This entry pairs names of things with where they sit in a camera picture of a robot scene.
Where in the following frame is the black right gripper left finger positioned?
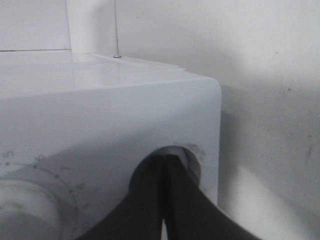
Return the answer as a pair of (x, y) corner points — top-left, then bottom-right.
(78, 155), (165, 240)

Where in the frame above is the white timer knob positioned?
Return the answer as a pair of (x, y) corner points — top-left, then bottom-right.
(0, 179), (77, 240)

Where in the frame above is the white microwave oven body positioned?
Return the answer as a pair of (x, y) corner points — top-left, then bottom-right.
(0, 50), (222, 240)

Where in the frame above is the round white door button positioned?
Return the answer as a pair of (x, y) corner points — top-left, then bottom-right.
(151, 145), (202, 186)

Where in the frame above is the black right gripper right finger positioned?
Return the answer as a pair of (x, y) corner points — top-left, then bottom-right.
(164, 155), (255, 240)

